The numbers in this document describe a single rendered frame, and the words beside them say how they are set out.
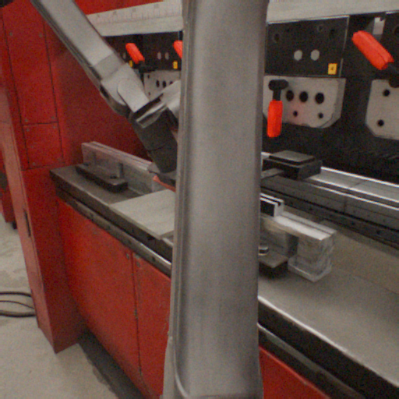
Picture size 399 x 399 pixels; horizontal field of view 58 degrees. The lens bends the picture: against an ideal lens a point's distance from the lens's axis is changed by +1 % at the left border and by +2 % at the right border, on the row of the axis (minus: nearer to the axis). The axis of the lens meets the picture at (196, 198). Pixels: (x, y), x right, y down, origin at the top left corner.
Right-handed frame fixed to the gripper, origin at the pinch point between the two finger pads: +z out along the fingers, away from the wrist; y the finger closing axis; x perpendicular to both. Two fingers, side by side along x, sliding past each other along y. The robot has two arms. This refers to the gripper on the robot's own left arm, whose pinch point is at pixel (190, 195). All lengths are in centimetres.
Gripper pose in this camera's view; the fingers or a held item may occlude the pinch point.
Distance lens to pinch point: 75.1
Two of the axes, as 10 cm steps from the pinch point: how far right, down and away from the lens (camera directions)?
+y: -6.5, -2.6, 7.1
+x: -6.5, 6.8, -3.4
